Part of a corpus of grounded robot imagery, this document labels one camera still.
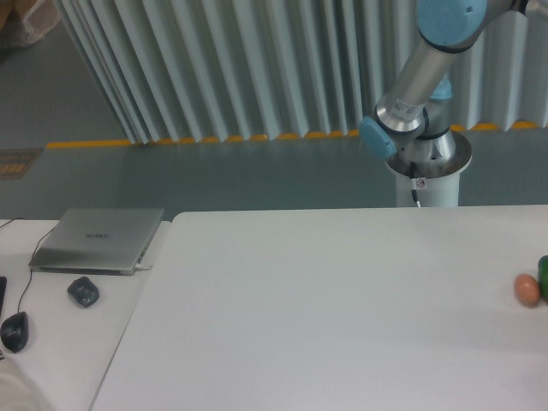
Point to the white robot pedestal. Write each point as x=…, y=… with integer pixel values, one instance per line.
x=427, y=172

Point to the white folding partition screen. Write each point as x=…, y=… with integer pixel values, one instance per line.
x=176, y=70

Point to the silver closed laptop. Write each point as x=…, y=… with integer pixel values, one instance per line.
x=106, y=241

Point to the brown egg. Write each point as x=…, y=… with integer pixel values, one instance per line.
x=526, y=289

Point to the black computer mouse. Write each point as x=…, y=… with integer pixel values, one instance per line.
x=15, y=332

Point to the green vegetable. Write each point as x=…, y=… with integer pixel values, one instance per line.
x=542, y=277

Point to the black keyboard edge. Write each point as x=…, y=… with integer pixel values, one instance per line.
x=3, y=287

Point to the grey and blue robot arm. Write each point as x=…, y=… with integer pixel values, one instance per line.
x=446, y=28

